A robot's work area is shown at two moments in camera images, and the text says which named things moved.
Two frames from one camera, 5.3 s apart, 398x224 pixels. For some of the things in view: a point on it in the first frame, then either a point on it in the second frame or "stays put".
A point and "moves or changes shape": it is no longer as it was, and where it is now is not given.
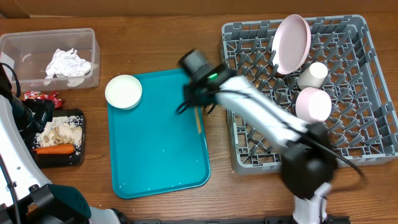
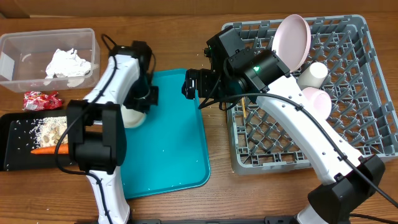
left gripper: [43, 109] → [145, 106]
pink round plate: [291, 44] stays put
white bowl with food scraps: [124, 91] moves or changes shape
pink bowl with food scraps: [313, 105] stays put
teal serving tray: [153, 149] stays put
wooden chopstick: [198, 120] moves or changes shape
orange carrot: [57, 149] stays put
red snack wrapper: [52, 95] stays put
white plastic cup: [313, 76] stays put
